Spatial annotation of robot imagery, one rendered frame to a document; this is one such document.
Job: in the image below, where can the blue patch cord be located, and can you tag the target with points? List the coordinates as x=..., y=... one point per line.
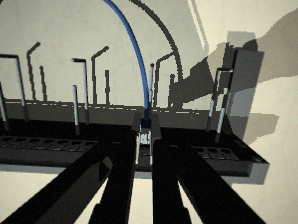
x=138, y=54

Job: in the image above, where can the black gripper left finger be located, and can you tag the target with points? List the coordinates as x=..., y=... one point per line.
x=64, y=198

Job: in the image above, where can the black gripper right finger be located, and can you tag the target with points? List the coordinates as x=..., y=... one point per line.
x=213, y=199

